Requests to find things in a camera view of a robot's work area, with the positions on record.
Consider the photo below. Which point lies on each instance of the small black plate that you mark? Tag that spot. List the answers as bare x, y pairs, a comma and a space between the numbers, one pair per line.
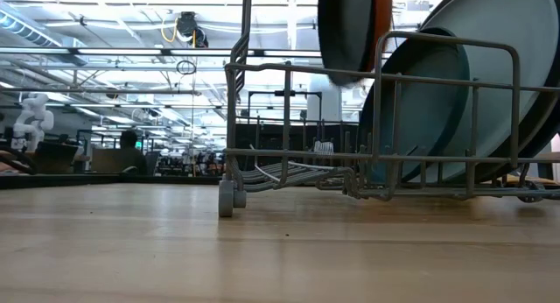
345, 31

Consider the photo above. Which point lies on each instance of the small teal plate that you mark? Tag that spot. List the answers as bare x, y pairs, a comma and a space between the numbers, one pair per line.
420, 110

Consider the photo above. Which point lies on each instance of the large pale blue plate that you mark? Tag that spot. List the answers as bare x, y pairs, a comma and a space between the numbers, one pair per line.
494, 62

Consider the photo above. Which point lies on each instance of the large beige plate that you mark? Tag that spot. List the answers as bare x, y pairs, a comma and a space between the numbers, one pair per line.
542, 123

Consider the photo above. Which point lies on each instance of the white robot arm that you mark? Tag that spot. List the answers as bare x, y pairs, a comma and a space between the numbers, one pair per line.
35, 114

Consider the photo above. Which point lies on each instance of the black equipment cabinet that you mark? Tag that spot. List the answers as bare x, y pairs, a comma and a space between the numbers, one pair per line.
271, 138

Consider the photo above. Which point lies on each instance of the person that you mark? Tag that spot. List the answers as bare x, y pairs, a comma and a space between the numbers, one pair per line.
131, 156

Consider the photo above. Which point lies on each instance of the grey laptop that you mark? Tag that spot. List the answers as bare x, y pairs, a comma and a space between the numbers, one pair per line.
107, 160

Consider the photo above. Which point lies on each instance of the black laptop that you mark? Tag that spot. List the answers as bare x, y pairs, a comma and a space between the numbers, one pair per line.
57, 158

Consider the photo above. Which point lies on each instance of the pale pink panel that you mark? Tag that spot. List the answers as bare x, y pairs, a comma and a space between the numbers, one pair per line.
556, 144

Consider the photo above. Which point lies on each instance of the silver ceiling duct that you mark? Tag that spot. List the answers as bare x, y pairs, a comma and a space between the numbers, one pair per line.
26, 31

